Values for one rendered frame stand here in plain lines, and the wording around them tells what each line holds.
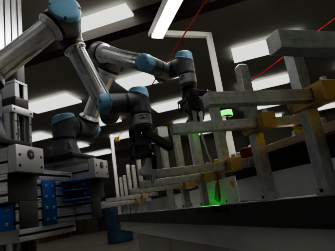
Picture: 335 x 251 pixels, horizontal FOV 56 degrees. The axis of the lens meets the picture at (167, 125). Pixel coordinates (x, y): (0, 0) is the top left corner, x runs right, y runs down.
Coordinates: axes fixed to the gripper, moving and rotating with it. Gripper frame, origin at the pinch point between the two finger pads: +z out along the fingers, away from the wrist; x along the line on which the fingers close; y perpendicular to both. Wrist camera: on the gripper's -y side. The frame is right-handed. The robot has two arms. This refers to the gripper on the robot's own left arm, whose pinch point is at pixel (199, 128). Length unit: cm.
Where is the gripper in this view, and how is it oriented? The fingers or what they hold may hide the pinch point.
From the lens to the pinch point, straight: 131.2
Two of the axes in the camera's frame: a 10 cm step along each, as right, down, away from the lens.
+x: -7.8, -0.3, -6.2
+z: 1.3, 9.7, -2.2
